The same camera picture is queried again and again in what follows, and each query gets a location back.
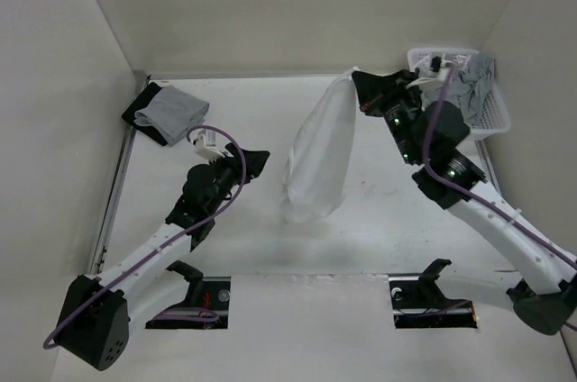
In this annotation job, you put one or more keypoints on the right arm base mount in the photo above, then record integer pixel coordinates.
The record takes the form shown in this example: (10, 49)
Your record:
(418, 302)

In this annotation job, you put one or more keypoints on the pale pink tank top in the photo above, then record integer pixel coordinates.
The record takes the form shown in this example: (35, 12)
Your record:
(459, 60)

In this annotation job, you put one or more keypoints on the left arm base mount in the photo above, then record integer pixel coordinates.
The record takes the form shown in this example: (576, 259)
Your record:
(204, 304)

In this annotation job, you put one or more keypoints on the left aluminium table rail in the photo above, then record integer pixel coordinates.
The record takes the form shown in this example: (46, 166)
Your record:
(112, 197)

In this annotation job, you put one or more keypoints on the crumpled grey tank top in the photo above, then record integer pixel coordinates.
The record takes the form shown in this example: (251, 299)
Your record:
(469, 88)

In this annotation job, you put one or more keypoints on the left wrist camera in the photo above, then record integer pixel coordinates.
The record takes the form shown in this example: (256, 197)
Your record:
(205, 147)

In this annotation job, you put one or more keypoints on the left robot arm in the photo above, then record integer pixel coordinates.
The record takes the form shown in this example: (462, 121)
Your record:
(99, 312)

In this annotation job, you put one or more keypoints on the right aluminium table rail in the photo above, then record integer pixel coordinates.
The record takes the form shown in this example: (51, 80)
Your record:
(487, 165)

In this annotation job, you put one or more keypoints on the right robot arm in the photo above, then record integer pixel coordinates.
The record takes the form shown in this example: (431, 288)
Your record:
(542, 292)

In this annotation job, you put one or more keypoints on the white front cover board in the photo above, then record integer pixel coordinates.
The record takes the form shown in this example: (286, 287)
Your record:
(285, 328)

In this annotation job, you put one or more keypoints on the folded black tank top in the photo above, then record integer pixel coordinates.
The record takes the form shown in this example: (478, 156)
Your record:
(140, 102)

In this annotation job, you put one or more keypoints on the aluminium table rail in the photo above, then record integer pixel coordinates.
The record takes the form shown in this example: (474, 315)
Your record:
(112, 197)
(487, 165)

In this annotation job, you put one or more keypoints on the folded grey tank top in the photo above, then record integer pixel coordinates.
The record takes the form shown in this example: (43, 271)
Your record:
(172, 113)

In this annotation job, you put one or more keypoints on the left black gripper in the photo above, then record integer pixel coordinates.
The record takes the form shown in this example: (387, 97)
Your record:
(255, 161)

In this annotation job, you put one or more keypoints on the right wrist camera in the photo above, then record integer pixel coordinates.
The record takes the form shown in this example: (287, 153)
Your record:
(431, 72)

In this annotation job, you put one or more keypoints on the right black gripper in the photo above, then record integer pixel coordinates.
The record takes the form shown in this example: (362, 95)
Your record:
(374, 90)

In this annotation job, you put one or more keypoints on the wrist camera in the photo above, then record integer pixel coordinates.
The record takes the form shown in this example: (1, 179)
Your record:
(431, 72)
(205, 147)

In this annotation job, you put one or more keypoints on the white plastic basket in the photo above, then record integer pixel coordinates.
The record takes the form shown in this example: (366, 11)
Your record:
(495, 118)

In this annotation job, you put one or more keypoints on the white tank top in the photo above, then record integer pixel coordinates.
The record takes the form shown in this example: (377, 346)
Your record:
(319, 157)

